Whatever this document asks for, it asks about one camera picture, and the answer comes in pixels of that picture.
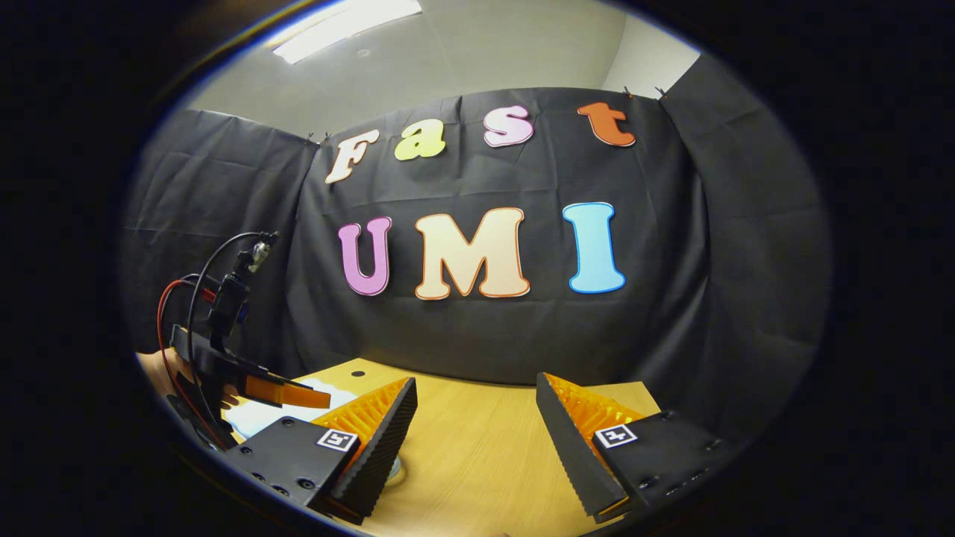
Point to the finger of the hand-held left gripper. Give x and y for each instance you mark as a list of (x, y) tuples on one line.
[(287, 394)]

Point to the black backdrop cloth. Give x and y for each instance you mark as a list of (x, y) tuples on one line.
[(485, 328)]

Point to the ceiling light panel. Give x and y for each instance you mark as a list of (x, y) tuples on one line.
[(343, 26)]

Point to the light blue suitcase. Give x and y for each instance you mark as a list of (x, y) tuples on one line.
[(261, 419)]

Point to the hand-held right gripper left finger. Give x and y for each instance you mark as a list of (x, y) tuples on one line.
[(388, 447)]

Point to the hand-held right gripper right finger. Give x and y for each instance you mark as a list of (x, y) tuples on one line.
[(567, 455)]

